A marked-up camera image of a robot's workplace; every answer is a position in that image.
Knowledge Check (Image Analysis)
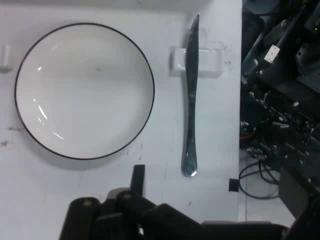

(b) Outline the white plate with black rim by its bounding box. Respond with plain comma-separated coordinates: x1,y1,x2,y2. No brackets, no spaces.
14,22,156,161

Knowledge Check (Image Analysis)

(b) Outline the black floor cable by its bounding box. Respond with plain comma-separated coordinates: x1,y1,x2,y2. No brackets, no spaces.
238,159,281,201

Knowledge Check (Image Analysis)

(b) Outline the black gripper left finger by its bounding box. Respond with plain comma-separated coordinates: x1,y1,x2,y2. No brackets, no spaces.
59,196,140,240

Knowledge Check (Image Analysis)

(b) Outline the silver serrated table knife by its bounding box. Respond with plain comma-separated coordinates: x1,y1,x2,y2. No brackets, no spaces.
181,12,201,178

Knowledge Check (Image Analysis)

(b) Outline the white ceramic cutlery rest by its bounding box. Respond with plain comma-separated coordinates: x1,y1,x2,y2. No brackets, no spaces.
0,44,13,74
170,46,225,78

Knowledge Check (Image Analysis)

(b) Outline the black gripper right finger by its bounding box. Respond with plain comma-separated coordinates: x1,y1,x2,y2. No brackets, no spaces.
115,164,201,240

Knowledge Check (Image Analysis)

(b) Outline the black machine with wiring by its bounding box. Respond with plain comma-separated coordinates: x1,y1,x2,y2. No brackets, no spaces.
239,0,320,221

